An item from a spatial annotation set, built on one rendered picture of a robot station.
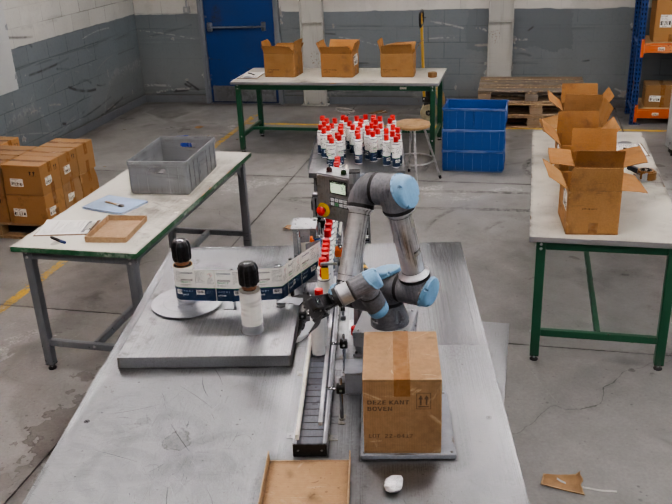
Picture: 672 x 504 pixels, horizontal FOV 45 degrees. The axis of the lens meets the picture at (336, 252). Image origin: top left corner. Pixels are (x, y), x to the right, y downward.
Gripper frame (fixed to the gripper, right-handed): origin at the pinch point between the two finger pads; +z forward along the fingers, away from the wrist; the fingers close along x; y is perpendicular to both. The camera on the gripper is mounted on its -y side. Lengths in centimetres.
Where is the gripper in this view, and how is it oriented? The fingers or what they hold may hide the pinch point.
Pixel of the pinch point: (285, 322)
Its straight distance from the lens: 273.1
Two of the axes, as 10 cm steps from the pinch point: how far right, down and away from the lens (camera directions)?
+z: -8.9, 4.5, 0.5
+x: -4.3, -8.7, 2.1
